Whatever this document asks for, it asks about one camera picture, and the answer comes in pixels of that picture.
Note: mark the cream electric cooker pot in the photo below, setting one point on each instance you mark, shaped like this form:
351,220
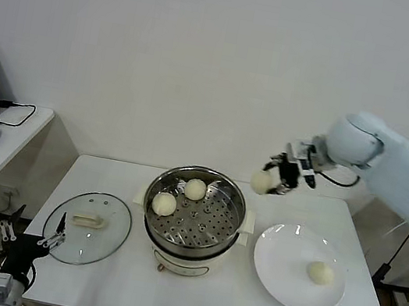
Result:
185,264

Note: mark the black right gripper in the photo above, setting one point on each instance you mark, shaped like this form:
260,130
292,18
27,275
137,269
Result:
290,174

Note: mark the white round plate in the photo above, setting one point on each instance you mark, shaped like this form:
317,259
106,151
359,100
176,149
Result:
288,263

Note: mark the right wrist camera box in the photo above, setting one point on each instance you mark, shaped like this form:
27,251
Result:
303,154

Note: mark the white steamed baozi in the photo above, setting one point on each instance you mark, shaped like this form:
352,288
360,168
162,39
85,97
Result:
260,182
195,189
320,273
163,204

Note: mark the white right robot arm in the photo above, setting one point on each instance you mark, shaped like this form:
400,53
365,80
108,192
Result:
402,176

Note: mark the perforated steel steamer basket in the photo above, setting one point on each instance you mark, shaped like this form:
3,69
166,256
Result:
199,227

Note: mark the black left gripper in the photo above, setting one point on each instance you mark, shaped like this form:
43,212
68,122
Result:
24,248

